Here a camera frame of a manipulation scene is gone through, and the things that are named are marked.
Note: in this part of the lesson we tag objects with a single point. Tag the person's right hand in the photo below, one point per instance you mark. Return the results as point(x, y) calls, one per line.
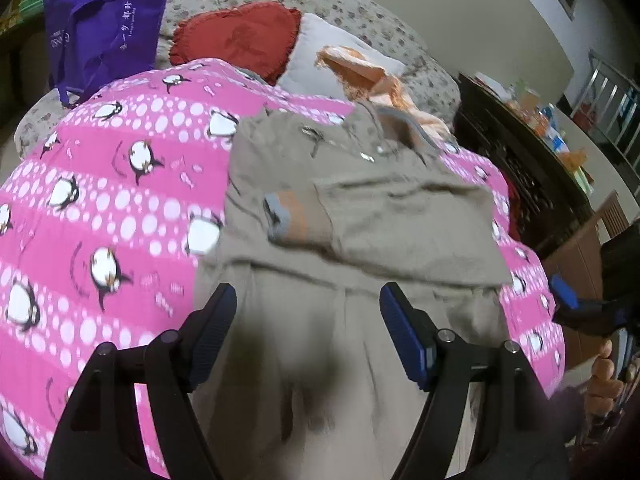
point(602, 370)

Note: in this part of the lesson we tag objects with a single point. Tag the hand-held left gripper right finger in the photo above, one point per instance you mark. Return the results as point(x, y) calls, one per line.
point(402, 335)

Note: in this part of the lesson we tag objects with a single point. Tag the pink penguin print blanket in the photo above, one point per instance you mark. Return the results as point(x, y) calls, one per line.
point(100, 210)

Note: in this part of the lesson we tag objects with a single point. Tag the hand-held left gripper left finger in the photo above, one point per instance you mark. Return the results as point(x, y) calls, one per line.
point(212, 330)

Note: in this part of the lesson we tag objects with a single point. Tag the blue bottle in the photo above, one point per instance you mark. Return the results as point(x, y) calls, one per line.
point(552, 132)

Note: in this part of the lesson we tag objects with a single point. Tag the purple bag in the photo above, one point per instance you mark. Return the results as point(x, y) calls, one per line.
point(100, 25)

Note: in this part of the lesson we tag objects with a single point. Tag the khaki jacket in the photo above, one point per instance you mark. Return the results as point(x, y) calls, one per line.
point(380, 200)

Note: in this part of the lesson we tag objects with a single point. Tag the orange fringed cloth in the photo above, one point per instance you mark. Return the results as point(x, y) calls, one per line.
point(370, 72)

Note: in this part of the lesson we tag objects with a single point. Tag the dark carved wooden cabinet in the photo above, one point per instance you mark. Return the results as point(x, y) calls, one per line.
point(530, 185)

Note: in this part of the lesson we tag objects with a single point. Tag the red heart cushion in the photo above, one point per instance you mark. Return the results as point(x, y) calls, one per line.
point(235, 35)

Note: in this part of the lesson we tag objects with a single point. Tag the white pillow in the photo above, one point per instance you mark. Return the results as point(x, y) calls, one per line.
point(315, 55)

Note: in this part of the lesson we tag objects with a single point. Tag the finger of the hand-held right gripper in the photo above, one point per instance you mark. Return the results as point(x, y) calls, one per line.
point(565, 292)

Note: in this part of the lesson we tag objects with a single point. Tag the metal railing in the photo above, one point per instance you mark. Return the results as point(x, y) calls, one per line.
point(586, 80)

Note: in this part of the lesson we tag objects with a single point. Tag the red cloth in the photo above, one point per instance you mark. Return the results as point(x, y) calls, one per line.
point(511, 205)

